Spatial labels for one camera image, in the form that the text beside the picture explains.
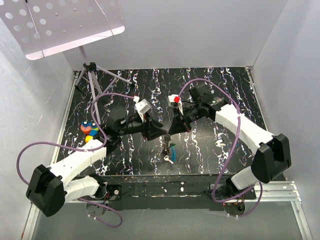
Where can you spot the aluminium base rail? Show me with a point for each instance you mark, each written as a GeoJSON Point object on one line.
{"type": "Point", "coordinates": [274, 190]}

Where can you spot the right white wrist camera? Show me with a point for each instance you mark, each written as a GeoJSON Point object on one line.
{"type": "Point", "coordinates": [174, 101]}

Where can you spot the silver key with green tag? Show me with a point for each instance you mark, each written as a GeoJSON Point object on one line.
{"type": "Point", "coordinates": [220, 143]}

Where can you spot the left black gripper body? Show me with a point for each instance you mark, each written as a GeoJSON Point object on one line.
{"type": "Point", "coordinates": [135, 125]}

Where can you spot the perforated music stand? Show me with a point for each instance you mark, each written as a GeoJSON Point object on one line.
{"type": "Point", "coordinates": [44, 28]}

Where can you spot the colourful toy blocks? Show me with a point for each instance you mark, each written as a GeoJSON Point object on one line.
{"type": "Point", "coordinates": [90, 129]}

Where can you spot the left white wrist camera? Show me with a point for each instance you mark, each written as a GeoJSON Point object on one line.
{"type": "Point", "coordinates": [141, 106]}

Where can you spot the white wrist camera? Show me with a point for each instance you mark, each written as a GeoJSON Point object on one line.
{"type": "Point", "coordinates": [174, 101]}
{"type": "Point", "coordinates": [141, 106]}

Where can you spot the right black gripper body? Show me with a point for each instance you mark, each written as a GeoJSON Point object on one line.
{"type": "Point", "coordinates": [193, 113]}

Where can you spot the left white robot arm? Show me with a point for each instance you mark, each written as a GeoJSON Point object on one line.
{"type": "Point", "coordinates": [50, 187]}

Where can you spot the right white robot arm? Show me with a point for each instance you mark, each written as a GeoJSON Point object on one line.
{"type": "Point", "coordinates": [272, 154]}

